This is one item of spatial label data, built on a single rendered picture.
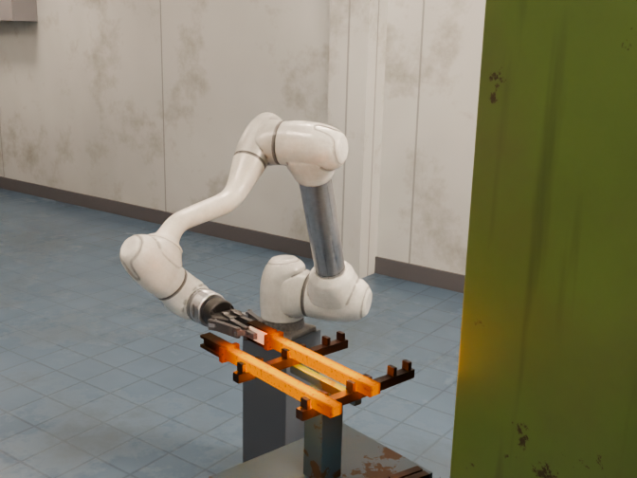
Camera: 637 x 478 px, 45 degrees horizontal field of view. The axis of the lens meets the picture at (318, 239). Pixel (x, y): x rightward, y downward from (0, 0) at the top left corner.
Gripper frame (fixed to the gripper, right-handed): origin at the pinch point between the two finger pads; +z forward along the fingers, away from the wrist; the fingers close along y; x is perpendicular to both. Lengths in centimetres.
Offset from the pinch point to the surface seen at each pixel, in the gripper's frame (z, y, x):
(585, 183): 77, -1, 48
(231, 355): 7.0, 13.5, 0.8
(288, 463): 13.9, 2.8, -26.1
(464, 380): 57, -3, 9
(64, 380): -198, -32, -94
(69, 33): -558, -203, 63
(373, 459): 24.9, -13.6, -26.1
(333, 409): 38.9, 12.7, 0.6
